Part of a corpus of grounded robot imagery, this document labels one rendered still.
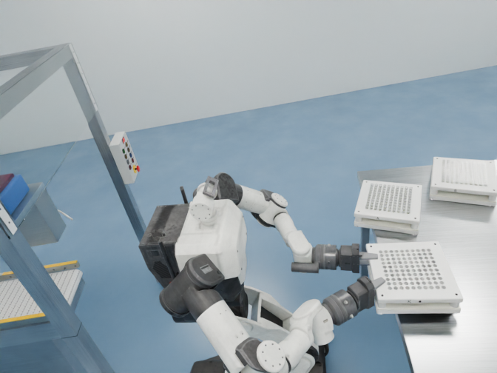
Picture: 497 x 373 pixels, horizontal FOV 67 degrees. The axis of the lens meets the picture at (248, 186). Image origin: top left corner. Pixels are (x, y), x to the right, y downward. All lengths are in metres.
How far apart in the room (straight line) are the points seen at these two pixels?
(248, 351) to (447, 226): 1.01
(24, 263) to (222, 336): 0.72
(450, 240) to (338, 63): 3.73
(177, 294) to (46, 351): 1.04
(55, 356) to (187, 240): 1.04
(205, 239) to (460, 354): 0.80
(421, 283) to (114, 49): 4.31
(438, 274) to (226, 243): 0.69
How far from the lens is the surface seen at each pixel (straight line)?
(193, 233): 1.17
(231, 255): 1.14
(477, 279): 1.52
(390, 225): 1.62
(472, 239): 1.66
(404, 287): 1.31
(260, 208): 1.49
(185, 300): 1.05
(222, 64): 4.84
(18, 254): 1.40
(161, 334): 2.55
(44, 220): 1.66
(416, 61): 5.46
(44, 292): 1.51
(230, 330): 1.00
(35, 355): 2.03
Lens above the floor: 1.96
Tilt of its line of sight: 34 degrees down
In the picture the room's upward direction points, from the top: 11 degrees counter-clockwise
